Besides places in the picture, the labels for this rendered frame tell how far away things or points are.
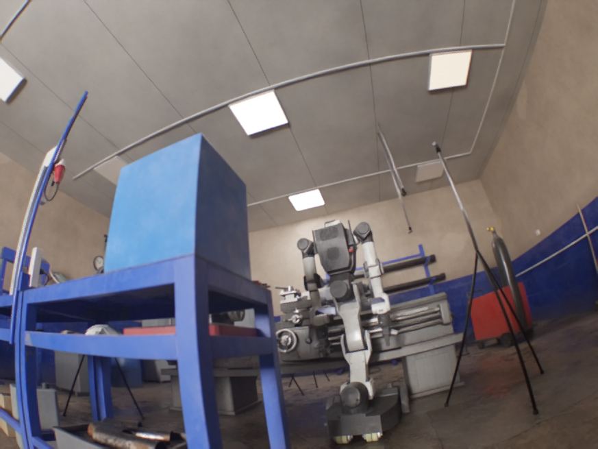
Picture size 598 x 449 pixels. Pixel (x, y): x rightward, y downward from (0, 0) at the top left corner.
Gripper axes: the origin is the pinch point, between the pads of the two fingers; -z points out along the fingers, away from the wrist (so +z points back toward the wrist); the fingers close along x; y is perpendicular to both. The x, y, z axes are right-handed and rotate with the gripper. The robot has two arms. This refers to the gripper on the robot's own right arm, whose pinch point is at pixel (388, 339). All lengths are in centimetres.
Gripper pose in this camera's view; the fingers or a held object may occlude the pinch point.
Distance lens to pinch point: 199.8
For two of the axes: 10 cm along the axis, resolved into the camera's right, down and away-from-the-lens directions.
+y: -9.3, 2.6, 2.8
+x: 3.3, 1.6, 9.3
